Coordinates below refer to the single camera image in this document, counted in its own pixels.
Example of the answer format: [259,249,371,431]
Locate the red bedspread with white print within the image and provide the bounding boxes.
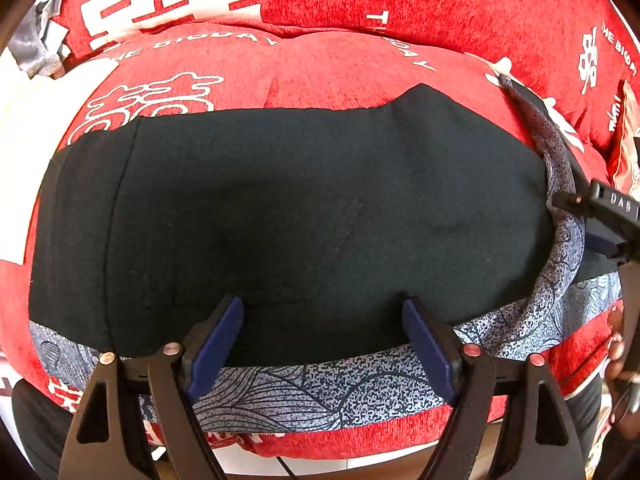
[0,0,640,461]

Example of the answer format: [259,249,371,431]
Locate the person's right hand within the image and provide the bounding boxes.
[604,307,629,380]

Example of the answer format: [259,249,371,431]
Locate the red patterned packet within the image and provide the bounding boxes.
[607,79,640,187]

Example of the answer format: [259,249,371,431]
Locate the black pants with patterned waistband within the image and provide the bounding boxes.
[27,74,624,434]

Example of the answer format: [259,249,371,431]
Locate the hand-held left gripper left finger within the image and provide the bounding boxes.
[59,294,246,480]

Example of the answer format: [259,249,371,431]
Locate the black cable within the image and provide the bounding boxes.
[272,454,297,480]

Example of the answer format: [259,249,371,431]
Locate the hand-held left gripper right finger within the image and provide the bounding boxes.
[401,294,587,480]

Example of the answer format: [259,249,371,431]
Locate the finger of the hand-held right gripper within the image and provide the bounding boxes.
[585,227,629,264]
[550,190,595,217]

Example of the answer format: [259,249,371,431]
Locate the grey cloth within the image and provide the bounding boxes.
[4,0,72,79]

